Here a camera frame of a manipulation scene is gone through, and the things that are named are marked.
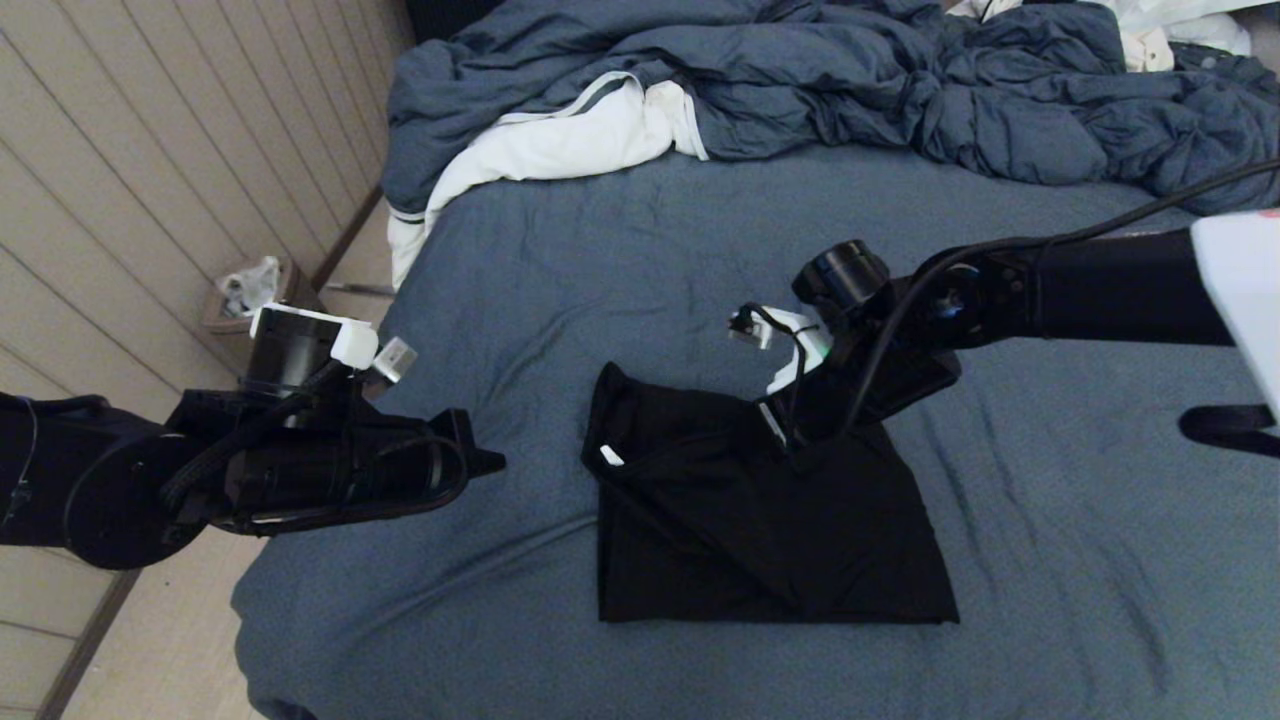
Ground black moon print T-shirt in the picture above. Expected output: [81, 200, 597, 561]
[582, 362, 961, 626]

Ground brown trash bin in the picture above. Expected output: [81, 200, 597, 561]
[205, 262, 323, 346]

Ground clear plastic bin liner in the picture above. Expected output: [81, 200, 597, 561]
[218, 256, 284, 319]

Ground blue bed sheet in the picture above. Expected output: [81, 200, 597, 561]
[232, 145, 1280, 720]

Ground crumpled blue duvet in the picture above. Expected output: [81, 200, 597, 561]
[380, 0, 1280, 223]

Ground white blanket grey stripe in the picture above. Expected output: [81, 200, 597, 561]
[386, 74, 709, 291]

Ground black headboard panel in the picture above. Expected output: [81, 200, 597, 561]
[405, 0, 511, 46]

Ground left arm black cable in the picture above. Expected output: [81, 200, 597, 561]
[160, 360, 471, 528]

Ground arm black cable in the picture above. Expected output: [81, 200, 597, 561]
[790, 158, 1280, 446]
[160, 360, 471, 528]

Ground right motor cylinder white bracket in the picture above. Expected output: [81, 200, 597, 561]
[765, 240, 894, 396]

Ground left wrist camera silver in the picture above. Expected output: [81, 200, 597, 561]
[372, 337, 418, 385]

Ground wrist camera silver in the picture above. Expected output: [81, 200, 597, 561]
[728, 305, 777, 350]
[372, 337, 418, 385]

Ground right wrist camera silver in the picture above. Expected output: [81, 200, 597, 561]
[728, 305, 777, 350]

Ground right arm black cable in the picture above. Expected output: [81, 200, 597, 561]
[790, 158, 1280, 446]

